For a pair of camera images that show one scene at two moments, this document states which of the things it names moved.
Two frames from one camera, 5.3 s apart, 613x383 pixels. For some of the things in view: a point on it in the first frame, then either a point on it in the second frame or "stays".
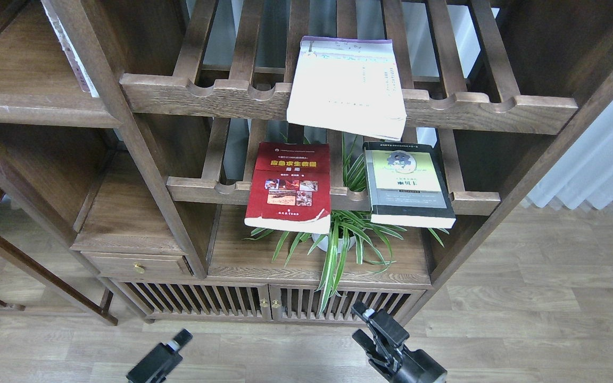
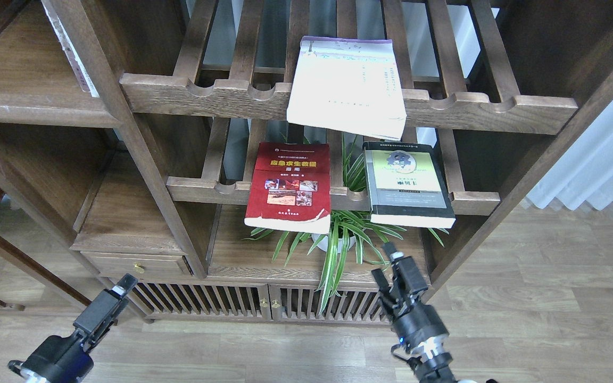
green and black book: [406, 185] stays
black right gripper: [397, 364] to [417, 325]
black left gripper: [161, 362] to [68, 359]
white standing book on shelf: [84, 80] stays
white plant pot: [323, 244] stays
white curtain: [605, 163] stays
